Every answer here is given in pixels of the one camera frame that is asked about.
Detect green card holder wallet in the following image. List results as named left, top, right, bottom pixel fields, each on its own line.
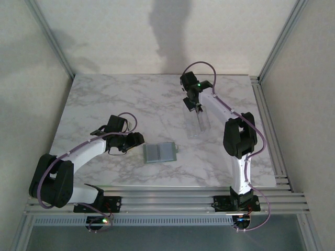
left=143, top=142, right=180, bottom=165

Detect clear plastic tube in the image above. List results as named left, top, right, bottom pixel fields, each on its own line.
left=187, top=104, right=211, bottom=139

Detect aluminium mounting rails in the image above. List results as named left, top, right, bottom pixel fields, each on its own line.
left=23, top=185, right=311, bottom=216

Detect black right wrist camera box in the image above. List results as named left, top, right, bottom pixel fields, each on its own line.
left=180, top=71, right=199, bottom=92

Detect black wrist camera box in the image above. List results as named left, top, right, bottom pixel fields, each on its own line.
left=107, top=115, right=132, bottom=134
left=180, top=71, right=199, bottom=92

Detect thin black left gripper wire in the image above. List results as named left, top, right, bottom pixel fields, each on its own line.
left=108, top=146, right=128, bottom=157

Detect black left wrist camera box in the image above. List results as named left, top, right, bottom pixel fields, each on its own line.
left=107, top=115, right=132, bottom=134

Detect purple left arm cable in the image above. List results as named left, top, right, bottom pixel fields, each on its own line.
left=38, top=112, right=139, bottom=234

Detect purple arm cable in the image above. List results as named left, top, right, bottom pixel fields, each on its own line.
left=183, top=61, right=272, bottom=232
left=38, top=112, right=139, bottom=234

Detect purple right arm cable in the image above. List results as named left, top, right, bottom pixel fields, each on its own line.
left=183, top=61, right=272, bottom=232

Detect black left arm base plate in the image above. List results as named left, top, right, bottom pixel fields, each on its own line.
left=73, top=196, right=122, bottom=214

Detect grey slotted cable duct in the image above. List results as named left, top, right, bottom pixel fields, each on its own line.
left=32, top=215, right=233, bottom=227

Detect aluminium side rail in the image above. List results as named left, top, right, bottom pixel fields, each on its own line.
left=250, top=75, right=293, bottom=191

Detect aluminium frame post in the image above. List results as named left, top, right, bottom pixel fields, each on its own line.
left=258, top=0, right=308, bottom=81
left=25, top=0, right=76, bottom=79

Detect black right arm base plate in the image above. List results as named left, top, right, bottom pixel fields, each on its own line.
left=212, top=195, right=260, bottom=212

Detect aluminium frame leg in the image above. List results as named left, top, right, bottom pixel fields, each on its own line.
left=298, top=214, right=323, bottom=251
left=10, top=214, right=35, bottom=251

